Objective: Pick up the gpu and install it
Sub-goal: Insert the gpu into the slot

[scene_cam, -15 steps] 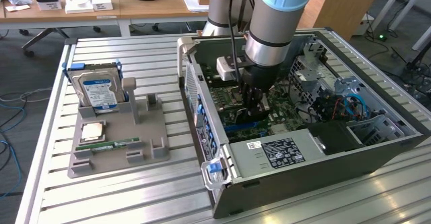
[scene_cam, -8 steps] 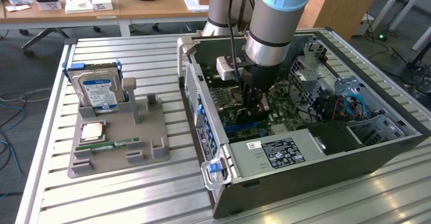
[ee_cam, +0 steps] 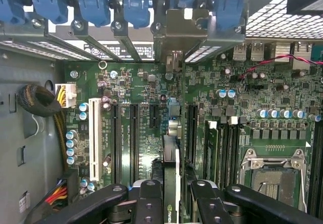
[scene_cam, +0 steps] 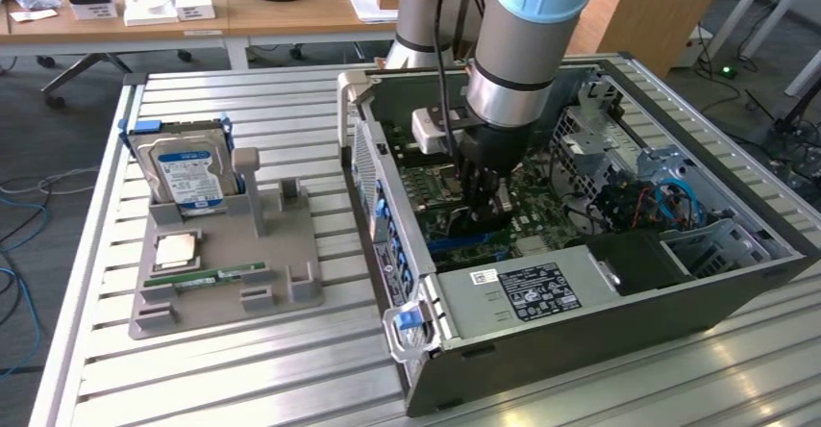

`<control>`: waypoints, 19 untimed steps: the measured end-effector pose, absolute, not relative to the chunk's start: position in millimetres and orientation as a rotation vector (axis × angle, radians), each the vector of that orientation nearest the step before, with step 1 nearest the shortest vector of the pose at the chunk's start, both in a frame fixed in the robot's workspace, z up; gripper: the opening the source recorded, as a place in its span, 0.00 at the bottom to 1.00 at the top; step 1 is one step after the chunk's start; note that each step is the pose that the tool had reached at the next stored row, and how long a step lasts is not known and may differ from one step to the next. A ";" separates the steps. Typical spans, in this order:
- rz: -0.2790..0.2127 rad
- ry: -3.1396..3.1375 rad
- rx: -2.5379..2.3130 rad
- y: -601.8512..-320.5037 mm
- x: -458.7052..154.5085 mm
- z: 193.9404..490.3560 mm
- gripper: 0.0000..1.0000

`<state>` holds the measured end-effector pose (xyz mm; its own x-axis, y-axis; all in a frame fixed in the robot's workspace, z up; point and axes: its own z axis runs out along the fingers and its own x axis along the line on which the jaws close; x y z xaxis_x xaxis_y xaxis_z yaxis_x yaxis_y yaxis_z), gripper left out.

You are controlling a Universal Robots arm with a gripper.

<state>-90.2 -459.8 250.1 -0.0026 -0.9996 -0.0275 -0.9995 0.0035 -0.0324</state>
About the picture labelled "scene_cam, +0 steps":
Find blue expansion slot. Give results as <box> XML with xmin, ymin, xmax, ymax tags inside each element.
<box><xmin>427</xmin><ymin>234</ymin><xmax>509</xmax><ymax>256</ymax></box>

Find grey power supply with label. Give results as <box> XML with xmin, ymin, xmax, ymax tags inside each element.
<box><xmin>434</xmin><ymin>245</ymin><xmax>621</xmax><ymax>342</ymax></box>

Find CPU with copper lid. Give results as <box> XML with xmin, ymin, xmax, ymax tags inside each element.
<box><xmin>150</xmin><ymin>234</ymin><xmax>204</xmax><ymax>274</ymax></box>

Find silver drive cage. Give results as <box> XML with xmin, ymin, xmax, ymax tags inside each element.
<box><xmin>660</xmin><ymin>217</ymin><xmax>774</xmax><ymax>282</ymax></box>

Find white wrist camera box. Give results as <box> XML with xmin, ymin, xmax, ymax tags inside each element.
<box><xmin>410</xmin><ymin>107</ymin><xmax>474</xmax><ymax>155</ymax></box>

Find blue wire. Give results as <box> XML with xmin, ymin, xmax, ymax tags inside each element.
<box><xmin>653</xmin><ymin>176</ymin><xmax>706</xmax><ymax>231</ymax></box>

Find green RAM stick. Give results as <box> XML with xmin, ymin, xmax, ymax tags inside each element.
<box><xmin>142</xmin><ymin>262</ymin><xmax>268</xmax><ymax>289</ymax></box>

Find grey floor cable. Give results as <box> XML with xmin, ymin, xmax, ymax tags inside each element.
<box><xmin>0</xmin><ymin>166</ymin><xmax>102</xmax><ymax>196</ymax></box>

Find white round holder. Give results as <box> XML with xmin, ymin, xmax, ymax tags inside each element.
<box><xmin>122</xmin><ymin>0</ymin><xmax>180</xmax><ymax>28</ymax></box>

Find hard disk in blue carrier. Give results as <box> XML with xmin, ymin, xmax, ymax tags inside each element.
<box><xmin>116</xmin><ymin>112</ymin><xmax>234</xmax><ymax>219</ymax></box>

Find black stand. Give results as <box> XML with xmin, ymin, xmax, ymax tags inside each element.
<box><xmin>746</xmin><ymin>89</ymin><xmax>821</xmax><ymax>159</ymax></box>

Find open dark PC case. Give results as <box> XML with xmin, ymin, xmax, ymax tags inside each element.
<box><xmin>337</xmin><ymin>57</ymin><xmax>808</xmax><ymax>418</ymax></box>

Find white box with black top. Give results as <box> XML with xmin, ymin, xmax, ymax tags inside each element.
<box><xmin>63</xmin><ymin>0</ymin><xmax>120</xmax><ymax>22</ymax></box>

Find stack of white papers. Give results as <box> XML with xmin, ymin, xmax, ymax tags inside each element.
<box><xmin>345</xmin><ymin>0</ymin><xmax>403</xmax><ymax>24</ymax></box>

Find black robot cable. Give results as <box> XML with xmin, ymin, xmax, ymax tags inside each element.
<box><xmin>434</xmin><ymin>0</ymin><xmax>462</xmax><ymax>159</ymax></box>

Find grey parts rack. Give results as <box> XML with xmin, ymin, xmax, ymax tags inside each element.
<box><xmin>126</xmin><ymin>146</ymin><xmax>327</xmax><ymax>342</ymax></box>

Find light wooden desk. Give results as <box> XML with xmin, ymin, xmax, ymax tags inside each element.
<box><xmin>0</xmin><ymin>0</ymin><xmax>232</xmax><ymax>58</ymax></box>
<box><xmin>220</xmin><ymin>0</ymin><xmax>489</xmax><ymax>70</ymax></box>

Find blue floor cable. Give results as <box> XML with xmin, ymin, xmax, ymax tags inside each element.
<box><xmin>0</xmin><ymin>195</ymin><xmax>50</xmax><ymax>380</ymax></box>

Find perforated metal disk bay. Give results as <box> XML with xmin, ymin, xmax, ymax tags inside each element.
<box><xmin>547</xmin><ymin>104</ymin><xmax>646</xmax><ymax>207</ymax></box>

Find CPU socket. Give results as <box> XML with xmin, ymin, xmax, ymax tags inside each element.
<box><xmin>435</xmin><ymin>163</ymin><xmax>467</xmax><ymax>202</ymax></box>

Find green motherboard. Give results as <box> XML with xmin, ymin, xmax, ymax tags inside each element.
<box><xmin>383</xmin><ymin>123</ymin><xmax>582</xmax><ymax>274</ymax></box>

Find wooden cabinet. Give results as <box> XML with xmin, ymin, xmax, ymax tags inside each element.
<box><xmin>564</xmin><ymin>0</ymin><xmax>737</xmax><ymax>77</ymax></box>

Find white table frame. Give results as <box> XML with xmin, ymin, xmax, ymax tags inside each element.
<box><xmin>702</xmin><ymin>0</ymin><xmax>821</xmax><ymax>63</ymax></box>

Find plain white box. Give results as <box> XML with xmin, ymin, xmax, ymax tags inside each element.
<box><xmin>174</xmin><ymin>0</ymin><xmax>216</xmax><ymax>23</ymax></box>

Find black desk leg with castor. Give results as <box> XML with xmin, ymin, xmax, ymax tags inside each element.
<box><xmin>39</xmin><ymin>53</ymin><xmax>134</xmax><ymax>109</ymax></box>

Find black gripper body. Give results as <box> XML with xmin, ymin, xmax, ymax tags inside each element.
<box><xmin>455</xmin><ymin>122</ymin><xmax>534</xmax><ymax>179</ymax></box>

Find graphics card with metal bracket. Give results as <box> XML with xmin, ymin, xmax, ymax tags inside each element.
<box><xmin>442</xmin><ymin>203</ymin><xmax>515</xmax><ymax>248</ymax></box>

